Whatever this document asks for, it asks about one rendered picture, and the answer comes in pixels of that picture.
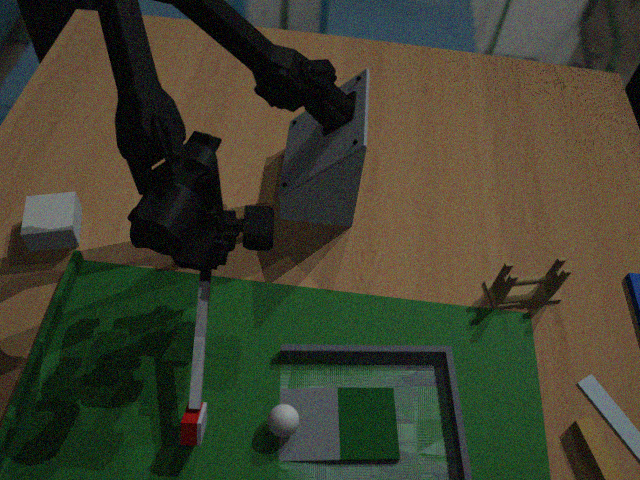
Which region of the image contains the red golf putter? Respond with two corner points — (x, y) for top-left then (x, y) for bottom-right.
(180, 269), (211, 446)

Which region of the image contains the green putting mat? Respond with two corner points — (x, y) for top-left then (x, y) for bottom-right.
(0, 260), (551, 480)

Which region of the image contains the blue long thin bar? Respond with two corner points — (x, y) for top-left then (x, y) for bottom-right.
(625, 273), (640, 330)

